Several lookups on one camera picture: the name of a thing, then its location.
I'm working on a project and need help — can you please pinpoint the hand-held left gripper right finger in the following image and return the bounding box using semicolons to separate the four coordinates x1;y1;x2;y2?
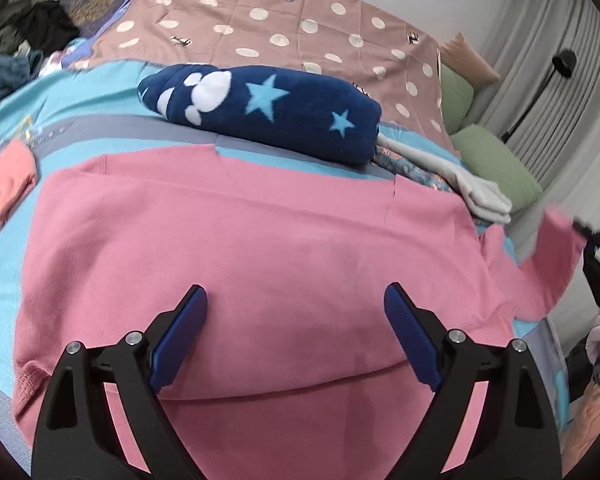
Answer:
384;282;564;480

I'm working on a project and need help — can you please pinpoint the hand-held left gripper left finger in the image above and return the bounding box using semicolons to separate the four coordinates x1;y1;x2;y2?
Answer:
30;284;209;480

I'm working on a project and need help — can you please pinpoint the pink sweatshirt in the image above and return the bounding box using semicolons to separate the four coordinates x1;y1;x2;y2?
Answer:
12;147;588;480

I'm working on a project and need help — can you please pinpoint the dark clothes pile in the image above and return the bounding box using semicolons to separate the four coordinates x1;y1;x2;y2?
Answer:
0;0;81;57

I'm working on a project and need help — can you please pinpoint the large green pillow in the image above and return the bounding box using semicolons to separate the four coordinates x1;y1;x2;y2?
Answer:
450;125;544;214

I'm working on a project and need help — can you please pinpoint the grey curtain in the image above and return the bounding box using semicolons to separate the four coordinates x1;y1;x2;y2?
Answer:
472;0;600;273

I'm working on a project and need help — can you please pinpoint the folded cream garment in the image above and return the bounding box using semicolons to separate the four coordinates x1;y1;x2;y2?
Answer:
375;132;514;224

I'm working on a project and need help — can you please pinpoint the folded floral garment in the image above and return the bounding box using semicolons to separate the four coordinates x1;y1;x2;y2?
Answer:
372;145;456;194

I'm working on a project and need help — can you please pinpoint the peach cloth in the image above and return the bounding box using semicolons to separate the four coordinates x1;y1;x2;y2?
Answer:
562;382;600;463

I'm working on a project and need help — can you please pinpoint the black floor lamp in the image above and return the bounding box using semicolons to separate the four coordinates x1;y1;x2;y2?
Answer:
500;48;579;144

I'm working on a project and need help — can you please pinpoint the light blue blanket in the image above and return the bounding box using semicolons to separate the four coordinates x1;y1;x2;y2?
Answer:
0;59;573;480

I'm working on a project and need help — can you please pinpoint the small green pillow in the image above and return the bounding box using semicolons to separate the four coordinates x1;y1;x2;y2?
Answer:
438;62;476;134

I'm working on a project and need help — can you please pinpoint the beige pillow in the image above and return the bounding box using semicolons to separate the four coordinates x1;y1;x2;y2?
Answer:
440;32;501;86

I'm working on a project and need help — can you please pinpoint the coral cloth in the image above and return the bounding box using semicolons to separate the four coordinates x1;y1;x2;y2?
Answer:
0;137;39;257

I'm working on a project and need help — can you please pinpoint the navy star fleece blanket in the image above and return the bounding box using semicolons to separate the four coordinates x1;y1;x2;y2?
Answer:
137;62;384;166

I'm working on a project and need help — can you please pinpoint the lavender printed cloth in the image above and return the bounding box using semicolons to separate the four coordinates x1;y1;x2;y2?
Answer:
39;37;107;75

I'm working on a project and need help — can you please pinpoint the blue-grey knit cloth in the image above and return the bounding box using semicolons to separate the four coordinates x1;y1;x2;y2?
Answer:
0;52;44;117

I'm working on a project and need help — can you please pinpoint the pink polka dot bedsheet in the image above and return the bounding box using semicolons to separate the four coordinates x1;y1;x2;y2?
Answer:
87;0;458;152

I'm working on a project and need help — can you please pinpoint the dark blue printed blanket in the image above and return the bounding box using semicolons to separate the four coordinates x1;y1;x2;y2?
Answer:
57;0;152;42

